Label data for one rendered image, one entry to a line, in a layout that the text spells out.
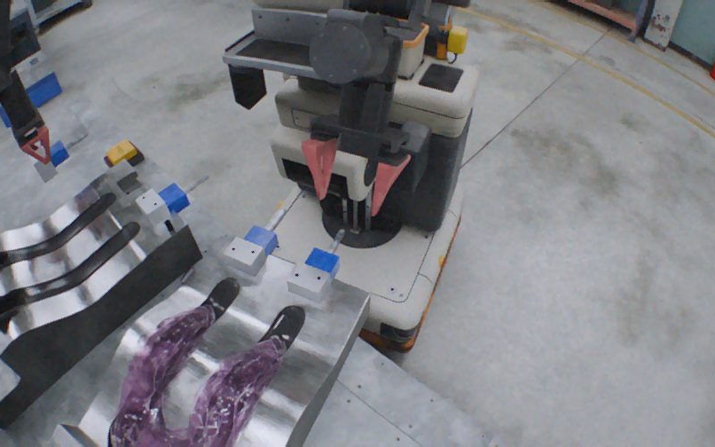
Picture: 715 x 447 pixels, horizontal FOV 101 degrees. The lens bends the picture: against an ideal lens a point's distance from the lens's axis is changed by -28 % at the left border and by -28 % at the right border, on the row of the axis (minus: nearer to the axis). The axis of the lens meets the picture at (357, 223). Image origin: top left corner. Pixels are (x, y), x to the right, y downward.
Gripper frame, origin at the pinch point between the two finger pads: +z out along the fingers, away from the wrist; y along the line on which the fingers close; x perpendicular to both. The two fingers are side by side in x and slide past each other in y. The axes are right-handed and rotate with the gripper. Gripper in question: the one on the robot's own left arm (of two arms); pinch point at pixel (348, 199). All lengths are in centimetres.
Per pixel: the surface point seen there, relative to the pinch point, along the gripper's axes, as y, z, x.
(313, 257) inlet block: -5.1, 12.0, 4.3
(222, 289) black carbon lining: -15.8, 17.8, -3.4
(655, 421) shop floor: 113, 77, 68
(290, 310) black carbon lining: -4.7, 17.2, -2.5
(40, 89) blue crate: -325, 33, 125
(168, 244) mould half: -26.9, 14.4, -3.0
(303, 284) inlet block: -3.9, 13.2, -1.1
